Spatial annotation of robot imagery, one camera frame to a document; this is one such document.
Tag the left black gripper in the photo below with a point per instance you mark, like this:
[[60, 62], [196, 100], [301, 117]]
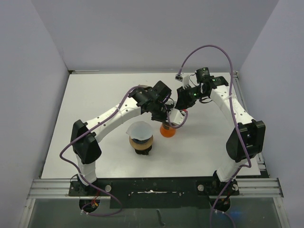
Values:
[[165, 117]]

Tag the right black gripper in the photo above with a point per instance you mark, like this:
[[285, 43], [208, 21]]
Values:
[[183, 101]]

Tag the white paper coffee filter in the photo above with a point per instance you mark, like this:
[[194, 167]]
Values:
[[140, 130]]

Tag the light wooden ring holder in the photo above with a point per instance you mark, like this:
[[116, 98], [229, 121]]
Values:
[[141, 146]]

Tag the dark green glass dripper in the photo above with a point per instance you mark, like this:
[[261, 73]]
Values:
[[143, 152]]

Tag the blue glass dripper cone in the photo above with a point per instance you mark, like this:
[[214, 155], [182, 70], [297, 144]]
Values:
[[137, 141]]

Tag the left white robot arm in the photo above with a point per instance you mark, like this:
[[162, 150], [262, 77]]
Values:
[[86, 135]]

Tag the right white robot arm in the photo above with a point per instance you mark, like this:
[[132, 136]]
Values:
[[247, 137]]

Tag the orange glass carafe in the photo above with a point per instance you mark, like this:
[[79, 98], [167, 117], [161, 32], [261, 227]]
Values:
[[167, 131]]

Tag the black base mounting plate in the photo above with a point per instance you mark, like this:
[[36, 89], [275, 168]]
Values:
[[158, 193]]

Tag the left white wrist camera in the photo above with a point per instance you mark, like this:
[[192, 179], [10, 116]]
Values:
[[176, 117]]

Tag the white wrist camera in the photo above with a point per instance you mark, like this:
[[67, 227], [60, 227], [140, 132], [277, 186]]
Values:
[[184, 78], [176, 117]]

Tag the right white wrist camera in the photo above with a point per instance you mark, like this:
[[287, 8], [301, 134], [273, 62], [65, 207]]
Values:
[[184, 78]]

